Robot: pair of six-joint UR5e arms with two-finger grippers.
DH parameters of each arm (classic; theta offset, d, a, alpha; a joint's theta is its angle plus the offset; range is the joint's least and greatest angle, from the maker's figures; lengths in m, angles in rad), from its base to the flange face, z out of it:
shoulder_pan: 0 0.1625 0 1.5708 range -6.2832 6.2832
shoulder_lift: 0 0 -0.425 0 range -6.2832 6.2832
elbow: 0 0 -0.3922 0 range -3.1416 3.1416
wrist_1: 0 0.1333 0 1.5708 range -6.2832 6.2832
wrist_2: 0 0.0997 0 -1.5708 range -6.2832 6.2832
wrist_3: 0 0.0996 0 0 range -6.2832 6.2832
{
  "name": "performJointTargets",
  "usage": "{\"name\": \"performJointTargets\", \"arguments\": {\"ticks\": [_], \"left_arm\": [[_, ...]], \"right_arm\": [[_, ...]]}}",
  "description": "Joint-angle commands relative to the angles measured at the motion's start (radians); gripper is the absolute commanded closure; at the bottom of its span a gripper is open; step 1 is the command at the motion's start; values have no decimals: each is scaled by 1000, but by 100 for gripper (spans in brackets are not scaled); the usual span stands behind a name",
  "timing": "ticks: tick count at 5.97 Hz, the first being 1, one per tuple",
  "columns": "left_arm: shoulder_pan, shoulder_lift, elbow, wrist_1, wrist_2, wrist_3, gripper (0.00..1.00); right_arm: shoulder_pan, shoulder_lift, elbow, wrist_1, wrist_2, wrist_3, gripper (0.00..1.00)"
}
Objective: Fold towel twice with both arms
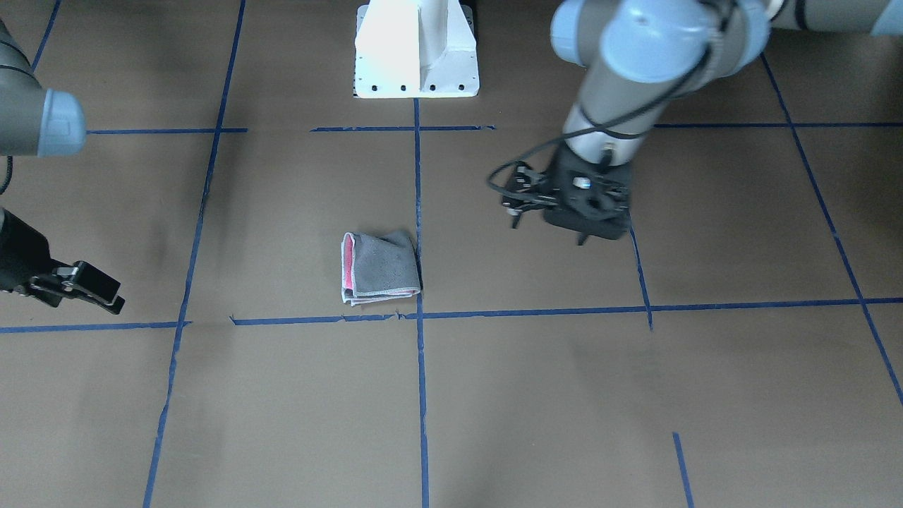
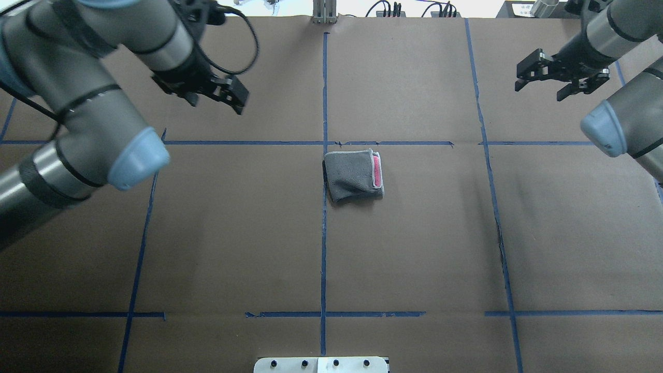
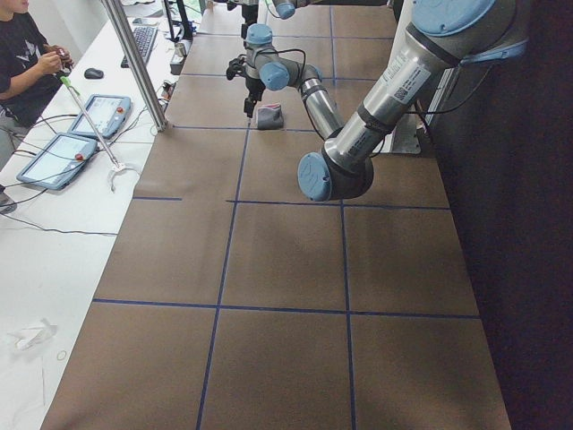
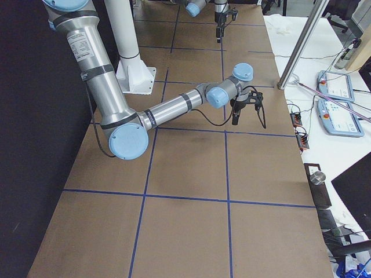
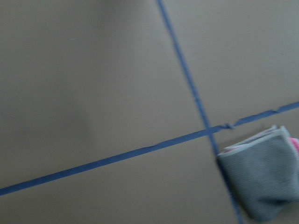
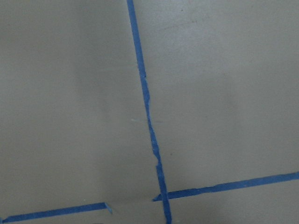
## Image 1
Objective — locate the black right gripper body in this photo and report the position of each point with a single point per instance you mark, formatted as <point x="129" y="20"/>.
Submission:
<point x="20" y="258"/>

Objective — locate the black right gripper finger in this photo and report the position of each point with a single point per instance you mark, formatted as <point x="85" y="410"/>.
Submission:
<point x="85" y="282"/>
<point x="48" y="290"/>

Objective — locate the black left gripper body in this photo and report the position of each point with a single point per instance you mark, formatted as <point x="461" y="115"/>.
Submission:
<point x="523" y="198"/>

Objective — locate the pink and grey towel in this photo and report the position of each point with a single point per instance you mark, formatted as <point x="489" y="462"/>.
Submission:
<point x="378" y="268"/>

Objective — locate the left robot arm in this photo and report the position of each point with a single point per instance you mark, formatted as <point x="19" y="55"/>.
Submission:
<point x="641" y="55"/>

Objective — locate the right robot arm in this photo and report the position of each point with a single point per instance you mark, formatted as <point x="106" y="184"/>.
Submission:
<point x="39" y="122"/>

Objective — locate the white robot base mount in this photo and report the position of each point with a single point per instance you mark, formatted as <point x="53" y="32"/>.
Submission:
<point x="413" y="49"/>

